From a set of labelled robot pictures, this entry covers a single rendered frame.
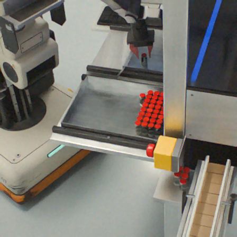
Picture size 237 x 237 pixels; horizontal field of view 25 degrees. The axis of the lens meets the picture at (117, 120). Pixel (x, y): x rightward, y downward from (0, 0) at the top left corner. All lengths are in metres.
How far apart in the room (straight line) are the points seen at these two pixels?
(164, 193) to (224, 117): 0.30
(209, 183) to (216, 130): 0.16
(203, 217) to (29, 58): 1.13
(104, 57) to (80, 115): 0.34
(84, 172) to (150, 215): 0.45
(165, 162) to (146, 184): 1.24
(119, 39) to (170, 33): 0.87
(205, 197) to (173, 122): 0.23
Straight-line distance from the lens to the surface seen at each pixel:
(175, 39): 1.36
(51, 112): 2.80
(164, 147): 1.54
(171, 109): 1.52
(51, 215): 2.71
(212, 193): 1.57
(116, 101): 1.91
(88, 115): 1.87
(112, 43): 2.19
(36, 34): 2.32
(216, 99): 1.46
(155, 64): 2.06
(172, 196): 1.62
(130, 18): 1.85
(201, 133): 1.56
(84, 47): 3.68
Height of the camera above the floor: 2.16
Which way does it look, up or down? 44 degrees down
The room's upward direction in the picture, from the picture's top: 5 degrees counter-clockwise
